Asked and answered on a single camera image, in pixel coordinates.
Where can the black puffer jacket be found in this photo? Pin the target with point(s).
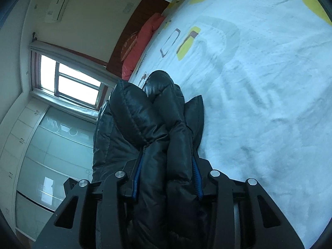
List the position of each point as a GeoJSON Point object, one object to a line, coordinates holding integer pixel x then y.
{"type": "Point", "coordinates": [155, 124]}

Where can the red pillow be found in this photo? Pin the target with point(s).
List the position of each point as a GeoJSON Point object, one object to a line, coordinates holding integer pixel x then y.
{"type": "Point", "coordinates": [145, 39]}

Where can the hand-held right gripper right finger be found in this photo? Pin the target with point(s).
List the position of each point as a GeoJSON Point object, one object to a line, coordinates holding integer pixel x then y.
{"type": "Point", "coordinates": [198, 181]}

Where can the white air conditioner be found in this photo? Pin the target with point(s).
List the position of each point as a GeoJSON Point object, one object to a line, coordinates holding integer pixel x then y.
{"type": "Point", "coordinates": [61, 2]}

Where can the bed with printed sheet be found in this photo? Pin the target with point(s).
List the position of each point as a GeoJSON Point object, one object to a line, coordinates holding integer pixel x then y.
{"type": "Point", "coordinates": [259, 83]}

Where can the glass door wardrobe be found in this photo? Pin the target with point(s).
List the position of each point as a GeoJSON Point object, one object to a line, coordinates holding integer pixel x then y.
{"type": "Point", "coordinates": [51, 160]}

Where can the embroidered red cushion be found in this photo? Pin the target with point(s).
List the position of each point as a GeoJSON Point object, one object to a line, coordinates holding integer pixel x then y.
{"type": "Point", "coordinates": [129, 44]}

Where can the brown wooden headboard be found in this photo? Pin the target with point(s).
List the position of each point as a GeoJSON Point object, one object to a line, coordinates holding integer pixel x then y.
{"type": "Point", "coordinates": [134, 20]}

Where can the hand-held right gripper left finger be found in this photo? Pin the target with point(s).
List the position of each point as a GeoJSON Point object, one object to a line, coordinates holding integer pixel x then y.
{"type": "Point", "coordinates": [136, 179]}

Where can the window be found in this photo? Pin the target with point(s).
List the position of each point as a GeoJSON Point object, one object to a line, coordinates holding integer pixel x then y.
{"type": "Point", "coordinates": [75, 83]}

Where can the white window curtain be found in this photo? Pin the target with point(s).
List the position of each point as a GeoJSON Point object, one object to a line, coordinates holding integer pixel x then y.
{"type": "Point", "coordinates": [64, 54]}
{"type": "Point", "coordinates": [77, 109]}

